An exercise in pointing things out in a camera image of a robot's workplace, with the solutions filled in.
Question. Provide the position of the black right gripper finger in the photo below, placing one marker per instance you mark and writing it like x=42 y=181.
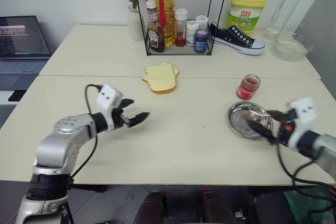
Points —
x=263 y=132
x=276 y=114

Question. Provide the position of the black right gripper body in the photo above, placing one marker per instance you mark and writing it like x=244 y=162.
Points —
x=284 y=132

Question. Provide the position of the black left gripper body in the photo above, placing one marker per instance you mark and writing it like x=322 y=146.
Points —
x=119 y=119

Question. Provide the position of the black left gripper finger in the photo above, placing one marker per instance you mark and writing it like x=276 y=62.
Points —
x=128 y=102
x=139 y=119

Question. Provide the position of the metal spoon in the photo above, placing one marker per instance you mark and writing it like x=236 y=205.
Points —
x=248 y=116

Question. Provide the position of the white bread slice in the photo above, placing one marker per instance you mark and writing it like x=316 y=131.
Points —
x=160 y=77
x=175 y=70

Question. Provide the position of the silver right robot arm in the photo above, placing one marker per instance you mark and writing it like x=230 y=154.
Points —
x=328 y=150

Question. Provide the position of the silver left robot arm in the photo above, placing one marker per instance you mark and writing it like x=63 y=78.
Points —
x=52 y=150

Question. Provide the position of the red jam jar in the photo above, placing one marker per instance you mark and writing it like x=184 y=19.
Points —
x=246 y=90

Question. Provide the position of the round steel plate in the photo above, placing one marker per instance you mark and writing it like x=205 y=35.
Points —
x=239 y=119

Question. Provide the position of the clear glass bowl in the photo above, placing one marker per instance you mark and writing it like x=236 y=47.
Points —
x=288 y=49

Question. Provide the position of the ketchup bottle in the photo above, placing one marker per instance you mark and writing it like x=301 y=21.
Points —
x=155 y=37

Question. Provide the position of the white vase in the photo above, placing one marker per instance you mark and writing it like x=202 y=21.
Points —
x=135 y=30

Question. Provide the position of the green plastic bag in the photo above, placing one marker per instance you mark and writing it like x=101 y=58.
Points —
x=309 y=205

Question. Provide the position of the dark maroon rounded shape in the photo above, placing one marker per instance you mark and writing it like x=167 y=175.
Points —
x=216 y=208
x=152 y=208

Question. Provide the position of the black canvas sneaker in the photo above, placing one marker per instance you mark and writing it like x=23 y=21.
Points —
x=231 y=36

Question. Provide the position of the red spice bottle white cap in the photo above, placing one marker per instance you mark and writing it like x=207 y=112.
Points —
x=181 y=24

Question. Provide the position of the blue label jar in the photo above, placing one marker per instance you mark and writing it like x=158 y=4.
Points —
x=201 y=41

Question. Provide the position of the white pill bottle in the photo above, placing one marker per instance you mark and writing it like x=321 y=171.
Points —
x=192 y=31

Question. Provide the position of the yellow detergent pump bottle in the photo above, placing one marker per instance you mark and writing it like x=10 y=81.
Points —
x=244 y=16

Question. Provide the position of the clear bottle green lid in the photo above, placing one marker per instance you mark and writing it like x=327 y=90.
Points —
x=286 y=11

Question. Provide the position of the black phone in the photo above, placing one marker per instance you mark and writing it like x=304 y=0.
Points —
x=17 y=95

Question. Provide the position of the grey lid seasoning bottle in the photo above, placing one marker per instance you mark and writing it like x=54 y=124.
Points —
x=202 y=22

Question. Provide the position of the dark grey mesh mat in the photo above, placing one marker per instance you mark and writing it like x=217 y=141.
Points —
x=6 y=116

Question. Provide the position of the grey laptop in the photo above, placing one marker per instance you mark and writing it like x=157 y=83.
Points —
x=21 y=40

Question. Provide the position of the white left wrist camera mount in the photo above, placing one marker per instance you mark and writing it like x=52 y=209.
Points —
x=107 y=100

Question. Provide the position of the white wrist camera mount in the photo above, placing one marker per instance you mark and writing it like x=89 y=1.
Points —
x=107 y=100
x=304 y=108

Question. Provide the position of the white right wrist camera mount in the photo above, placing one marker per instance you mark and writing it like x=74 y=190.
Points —
x=304 y=108

